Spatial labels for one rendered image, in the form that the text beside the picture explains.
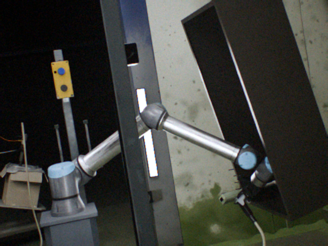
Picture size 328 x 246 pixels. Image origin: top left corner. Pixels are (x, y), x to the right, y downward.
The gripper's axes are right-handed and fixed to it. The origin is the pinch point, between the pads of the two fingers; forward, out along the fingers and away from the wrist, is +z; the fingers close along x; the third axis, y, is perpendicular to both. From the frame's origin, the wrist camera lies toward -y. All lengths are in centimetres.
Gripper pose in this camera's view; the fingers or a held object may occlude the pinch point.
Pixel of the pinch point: (238, 200)
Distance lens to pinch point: 303.0
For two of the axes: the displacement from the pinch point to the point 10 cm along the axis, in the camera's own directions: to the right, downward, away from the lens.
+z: -3.9, 6.9, 6.1
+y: 5.1, 7.1, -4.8
